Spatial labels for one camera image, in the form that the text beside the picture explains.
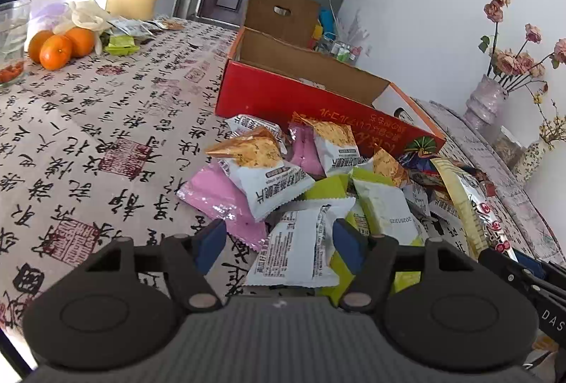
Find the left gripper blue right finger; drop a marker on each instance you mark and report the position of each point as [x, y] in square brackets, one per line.
[351, 245]

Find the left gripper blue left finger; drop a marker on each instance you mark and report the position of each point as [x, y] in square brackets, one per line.
[207, 245]

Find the green white snack packet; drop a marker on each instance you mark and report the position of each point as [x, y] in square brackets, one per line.
[385, 207]

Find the pink snack packet large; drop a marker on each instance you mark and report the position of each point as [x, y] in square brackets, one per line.
[211, 192]

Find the white packet foreground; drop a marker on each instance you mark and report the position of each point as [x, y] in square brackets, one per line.
[299, 247]

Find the yellow striped snack bag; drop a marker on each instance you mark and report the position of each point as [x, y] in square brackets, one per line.
[482, 227]

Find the white cracker packet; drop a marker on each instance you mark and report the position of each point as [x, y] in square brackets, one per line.
[335, 144]
[383, 163]
[254, 164]

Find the white cracker packet back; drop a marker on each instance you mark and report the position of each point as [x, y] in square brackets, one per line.
[335, 144]

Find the white cracker packet front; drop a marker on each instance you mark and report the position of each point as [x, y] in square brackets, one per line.
[254, 164]

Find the pink snack packet small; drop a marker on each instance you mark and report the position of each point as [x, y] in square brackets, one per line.
[305, 153]

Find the small floral vase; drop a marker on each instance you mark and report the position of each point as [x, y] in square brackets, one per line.
[530, 161]

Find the glass jar with lid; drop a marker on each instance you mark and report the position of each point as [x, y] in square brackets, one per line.
[507, 147]

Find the calligraphy print tablecloth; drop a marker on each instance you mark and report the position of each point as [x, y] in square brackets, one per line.
[98, 149]

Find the pink patterned folded cloth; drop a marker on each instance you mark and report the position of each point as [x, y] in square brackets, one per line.
[524, 225]

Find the red cardboard snack box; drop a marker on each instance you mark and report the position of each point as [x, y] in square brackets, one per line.
[270, 79]

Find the pink textured vase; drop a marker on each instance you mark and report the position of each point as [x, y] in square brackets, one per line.
[485, 103]

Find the green snack packet far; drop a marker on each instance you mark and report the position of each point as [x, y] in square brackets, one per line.
[121, 45]

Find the cracker packet by thermos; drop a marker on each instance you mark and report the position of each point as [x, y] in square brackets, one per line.
[168, 24]

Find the dried pink roses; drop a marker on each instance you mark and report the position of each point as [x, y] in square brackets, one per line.
[514, 70]

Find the white grey packet far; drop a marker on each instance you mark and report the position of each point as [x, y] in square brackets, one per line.
[134, 28]

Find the orange fruit right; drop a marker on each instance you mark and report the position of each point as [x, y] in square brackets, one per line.
[83, 41]

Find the orange fruit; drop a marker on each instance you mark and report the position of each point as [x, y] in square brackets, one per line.
[36, 44]
[55, 52]
[83, 41]

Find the orange fruit front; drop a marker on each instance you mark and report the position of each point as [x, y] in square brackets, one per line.
[55, 52]

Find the white rubber glove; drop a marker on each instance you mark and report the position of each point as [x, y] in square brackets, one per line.
[87, 15]

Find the orange fruit left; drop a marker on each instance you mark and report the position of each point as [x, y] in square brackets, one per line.
[36, 44]

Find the white tissue pack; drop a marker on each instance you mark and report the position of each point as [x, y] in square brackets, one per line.
[45, 15]

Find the glass cup with goji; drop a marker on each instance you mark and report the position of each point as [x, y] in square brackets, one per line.
[13, 34]

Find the wire storage rack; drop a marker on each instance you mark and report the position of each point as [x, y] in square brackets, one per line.
[329, 45]

